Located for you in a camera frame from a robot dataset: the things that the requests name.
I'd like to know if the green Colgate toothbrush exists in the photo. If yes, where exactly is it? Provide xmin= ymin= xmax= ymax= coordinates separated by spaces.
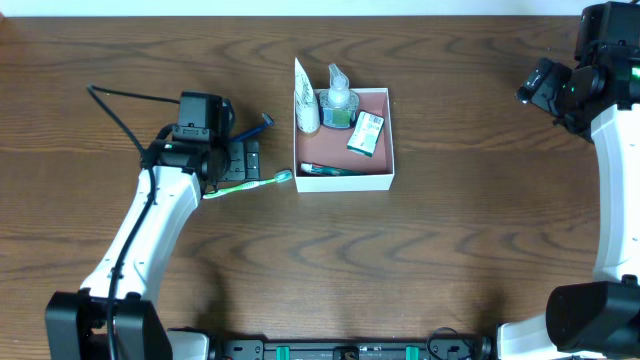
xmin=203 ymin=170 xmax=293 ymax=200

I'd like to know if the blue disposable razor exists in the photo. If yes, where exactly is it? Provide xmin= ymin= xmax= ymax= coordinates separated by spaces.
xmin=229 ymin=112 xmax=274 ymax=142

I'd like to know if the teal Colgate toothpaste tube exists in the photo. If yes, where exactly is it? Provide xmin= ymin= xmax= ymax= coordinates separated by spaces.
xmin=300 ymin=163 xmax=362 ymax=176

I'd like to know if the clear soap pump bottle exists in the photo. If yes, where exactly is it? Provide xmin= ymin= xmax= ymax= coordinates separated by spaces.
xmin=318 ymin=63 xmax=360 ymax=130

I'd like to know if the green white soap packet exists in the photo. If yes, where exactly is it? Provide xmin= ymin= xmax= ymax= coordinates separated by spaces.
xmin=347 ymin=111 xmax=385 ymax=157

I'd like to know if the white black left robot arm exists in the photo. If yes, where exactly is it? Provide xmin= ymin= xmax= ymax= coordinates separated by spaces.
xmin=45 ymin=92 xmax=247 ymax=359

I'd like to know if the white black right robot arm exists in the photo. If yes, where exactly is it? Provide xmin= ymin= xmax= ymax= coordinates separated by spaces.
xmin=495 ymin=1 xmax=639 ymax=359

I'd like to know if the white Pantene tube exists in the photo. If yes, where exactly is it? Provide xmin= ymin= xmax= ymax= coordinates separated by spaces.
xmin=294 ymin=59 xmax=320 ymax=136

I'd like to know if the white box pink interior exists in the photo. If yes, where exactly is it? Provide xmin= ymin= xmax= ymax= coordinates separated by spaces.
xmin=293 ymin=88 xmax=395 ymax=193

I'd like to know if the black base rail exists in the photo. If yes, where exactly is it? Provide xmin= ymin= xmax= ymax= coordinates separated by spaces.
xmin=164 ymin=327 xmax=501 ymax=360

